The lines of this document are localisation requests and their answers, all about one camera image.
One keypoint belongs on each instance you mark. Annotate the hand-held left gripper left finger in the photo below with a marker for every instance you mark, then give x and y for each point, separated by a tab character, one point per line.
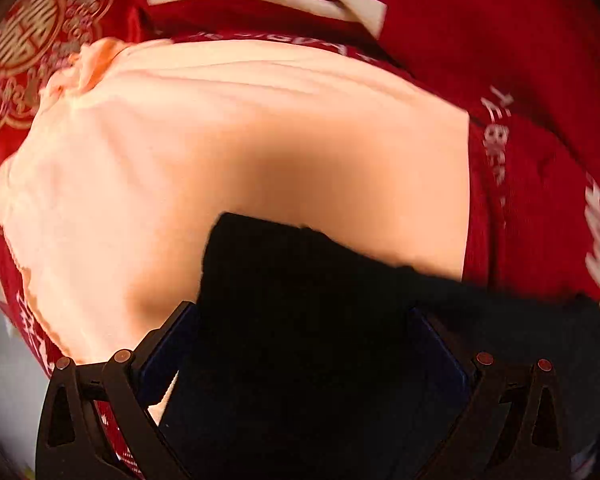
166	360

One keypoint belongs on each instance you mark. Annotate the red white printed blanket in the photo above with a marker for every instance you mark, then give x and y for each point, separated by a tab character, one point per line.
480	40

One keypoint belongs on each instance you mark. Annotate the black pants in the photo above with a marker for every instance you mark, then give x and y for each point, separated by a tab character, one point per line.
305	340

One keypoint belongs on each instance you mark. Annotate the red gold embroidered pillow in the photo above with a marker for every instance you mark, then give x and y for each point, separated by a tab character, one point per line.
35	40

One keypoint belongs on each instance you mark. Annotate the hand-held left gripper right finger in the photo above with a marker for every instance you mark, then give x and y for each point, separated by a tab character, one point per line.
442	355

